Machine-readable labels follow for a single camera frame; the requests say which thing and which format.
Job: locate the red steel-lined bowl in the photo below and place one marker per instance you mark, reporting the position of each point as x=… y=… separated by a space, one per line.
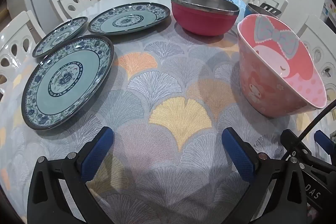
x=204 y=20

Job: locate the blue steel-lined bowl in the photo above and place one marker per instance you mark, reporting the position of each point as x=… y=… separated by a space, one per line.
x=252 y=9

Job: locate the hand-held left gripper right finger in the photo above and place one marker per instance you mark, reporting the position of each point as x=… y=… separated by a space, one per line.
x=239 y=154

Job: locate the small blue floral plate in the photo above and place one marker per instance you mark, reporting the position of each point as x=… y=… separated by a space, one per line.
x=60 y=35

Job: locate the pink cartoon bowl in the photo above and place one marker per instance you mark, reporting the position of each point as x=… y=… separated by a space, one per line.
x=265 y=87

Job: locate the ginkgo leaf printed table mat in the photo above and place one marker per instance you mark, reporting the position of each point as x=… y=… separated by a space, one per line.
x=168 y=82

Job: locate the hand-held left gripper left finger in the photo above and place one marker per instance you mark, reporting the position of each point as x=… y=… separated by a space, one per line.
x=97 y=153

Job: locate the large blue floral plate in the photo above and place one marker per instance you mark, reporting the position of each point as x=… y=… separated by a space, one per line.
x=65 y=82
x=128 y=19

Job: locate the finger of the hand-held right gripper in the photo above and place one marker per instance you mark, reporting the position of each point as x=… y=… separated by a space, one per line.
x=295 y=145
x=325 y=144

